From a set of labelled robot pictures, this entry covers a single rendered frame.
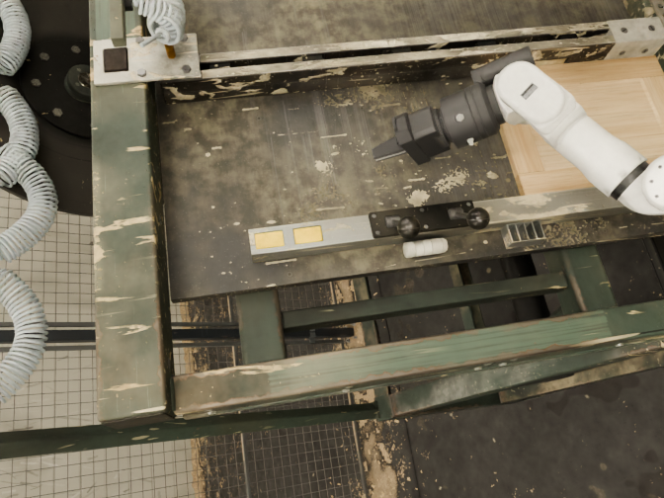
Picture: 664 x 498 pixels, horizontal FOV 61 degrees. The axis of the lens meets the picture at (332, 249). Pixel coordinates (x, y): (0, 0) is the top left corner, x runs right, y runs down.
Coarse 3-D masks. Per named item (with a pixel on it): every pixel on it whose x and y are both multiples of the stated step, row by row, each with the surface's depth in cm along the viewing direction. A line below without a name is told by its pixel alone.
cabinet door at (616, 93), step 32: (576, 64) 123; (608, 64) 124; (640, 64) 125; (576, 96) 120; (608, 96) 121; (640, 96) 122; (512, 128) 115; (608, 128) 118; (640, 128) 118; (512, 160) 113; (544, 160) 114; (544, 192) 110
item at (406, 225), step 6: (390, 216) 101; (396, 216) 101; (408, 216) 91; (390, 222) 101; (396, 222) 98; (402, 222) 90; (408, 222) 90; (414, 222) 90; (402, 228) 90; (408, 228) 90; (414, 228) 90; (420, 228) 91; (402, 234) 91; (408, 234) 90; (414, 234) 91
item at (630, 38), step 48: (96, 48) 104; (144, 48) 105; (192, 48) 106; (288, 48) 112; (336, 48) 113; (384, 48) 114; (432, 48) 117; (480, 48) 116; (576, 48) 119; (624, 48) 122; (192, 96) 112; (240, 96) 115
